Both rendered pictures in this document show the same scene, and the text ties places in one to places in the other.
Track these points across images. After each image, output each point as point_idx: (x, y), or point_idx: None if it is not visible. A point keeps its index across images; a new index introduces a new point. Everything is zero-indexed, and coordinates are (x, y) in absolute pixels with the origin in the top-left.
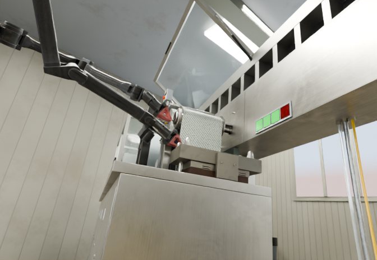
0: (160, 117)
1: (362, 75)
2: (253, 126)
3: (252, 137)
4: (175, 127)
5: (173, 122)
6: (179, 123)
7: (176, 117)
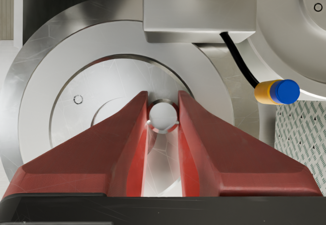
0: (219, 139)
1: None
2: (1, 72)
3: (9, 41)
4: (121, 22)
5: (168, 90)
6: (38, 42)
7: (54, 104)
